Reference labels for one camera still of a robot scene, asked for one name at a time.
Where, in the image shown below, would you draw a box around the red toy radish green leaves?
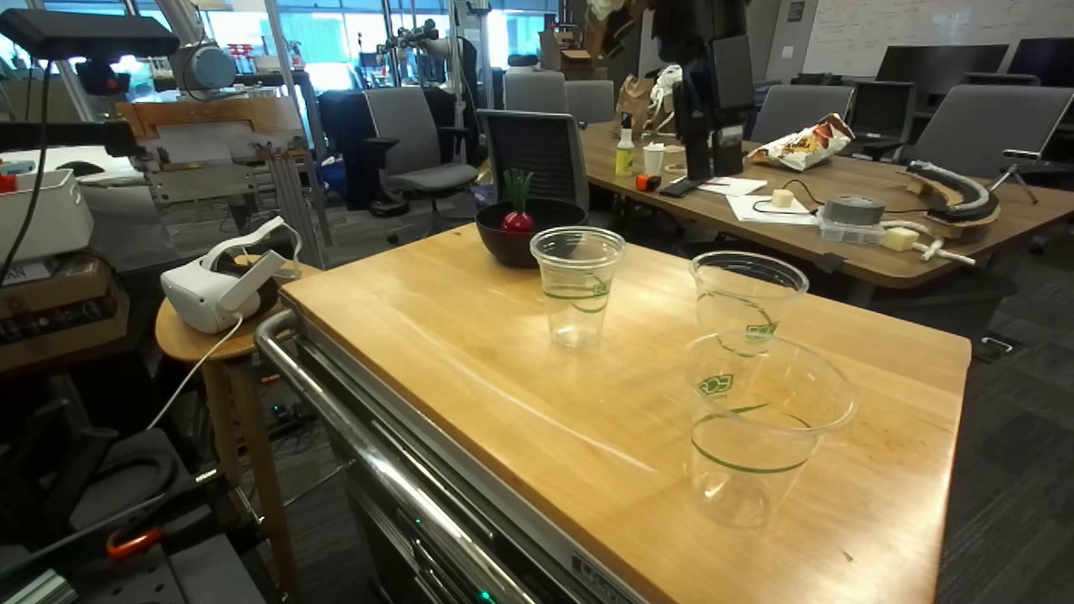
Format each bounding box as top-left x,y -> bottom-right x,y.
498,165 -> 542,238

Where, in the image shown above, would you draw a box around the clear plastic cup green logo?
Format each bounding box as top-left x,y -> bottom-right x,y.
682,328 -> 862,534
526,220 -> 627,351
687,249 -> 813,380

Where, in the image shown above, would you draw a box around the black bowl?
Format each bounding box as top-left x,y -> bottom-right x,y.
474,198 -> 591,271

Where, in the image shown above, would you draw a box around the gray cart with wooden top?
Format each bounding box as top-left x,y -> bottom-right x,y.
251,217 -> 978,604

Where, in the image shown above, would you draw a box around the yellow green bottle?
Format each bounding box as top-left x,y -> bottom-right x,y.
610,123 -> 643,181

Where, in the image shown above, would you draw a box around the small white cup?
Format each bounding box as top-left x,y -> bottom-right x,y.
638,139 -> 671,181

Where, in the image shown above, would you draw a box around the gray office chair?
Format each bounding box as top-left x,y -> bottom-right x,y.
499,68 -> 571,114
750,80 -> 858,148
565,78 -> 620,128
902,80 -> 1074,191
362,82 -> 481,245

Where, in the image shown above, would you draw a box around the white paper sheet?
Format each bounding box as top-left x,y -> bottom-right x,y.
695,172 -> 773,198
723,181 -> 832,227

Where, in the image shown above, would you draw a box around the chips bag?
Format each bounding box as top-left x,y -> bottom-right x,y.
745,111 -> 858,174

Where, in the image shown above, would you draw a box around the clear plastic container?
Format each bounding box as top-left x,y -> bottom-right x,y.
816,213 -> 899,252

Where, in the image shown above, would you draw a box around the gray tape roll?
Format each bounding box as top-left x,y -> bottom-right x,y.
820,191 -> 889,227

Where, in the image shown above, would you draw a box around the white VR headset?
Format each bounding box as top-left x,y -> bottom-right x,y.
159,212 -> 310,339

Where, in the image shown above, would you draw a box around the white machine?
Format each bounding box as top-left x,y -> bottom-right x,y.
138,117 -> 330,266

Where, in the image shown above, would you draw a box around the round wooden stool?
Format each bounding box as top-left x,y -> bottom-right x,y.
151,261 -> 330,604

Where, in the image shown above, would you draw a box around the white plug adapter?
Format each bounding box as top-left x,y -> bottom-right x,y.
881,220 -> 980,268

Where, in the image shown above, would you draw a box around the black perforated breadboard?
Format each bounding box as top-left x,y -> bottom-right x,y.
0,524 -> 270,604

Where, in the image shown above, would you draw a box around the curved black white headband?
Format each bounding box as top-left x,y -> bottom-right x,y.
902,158 -> 1004,227

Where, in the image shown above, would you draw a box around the black round floor device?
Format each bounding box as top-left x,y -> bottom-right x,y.
61,425 -> 202,535

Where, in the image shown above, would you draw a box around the black computer monitor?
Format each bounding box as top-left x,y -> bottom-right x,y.
874,40 -> 1014,90
1004,33 -> 1074,90

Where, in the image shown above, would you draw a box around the orange clamp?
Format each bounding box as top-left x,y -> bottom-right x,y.
106,524 -> 167,562

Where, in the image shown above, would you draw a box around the black keyboard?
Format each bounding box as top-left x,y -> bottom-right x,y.
0,281 -> 135,351

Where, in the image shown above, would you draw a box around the white box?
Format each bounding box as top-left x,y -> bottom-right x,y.
0,165 -> 99,268

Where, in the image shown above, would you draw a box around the brown office desk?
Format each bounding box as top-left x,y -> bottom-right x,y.
580,114 -> 1074,306

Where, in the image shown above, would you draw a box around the black flat panel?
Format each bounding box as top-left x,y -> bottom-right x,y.
0,7 -> 183,61

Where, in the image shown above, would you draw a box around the chrome cart handle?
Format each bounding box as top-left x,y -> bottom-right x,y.
251,306 -> 542,604

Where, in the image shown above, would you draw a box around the white cable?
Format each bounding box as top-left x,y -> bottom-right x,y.
144,311 -> 248,435

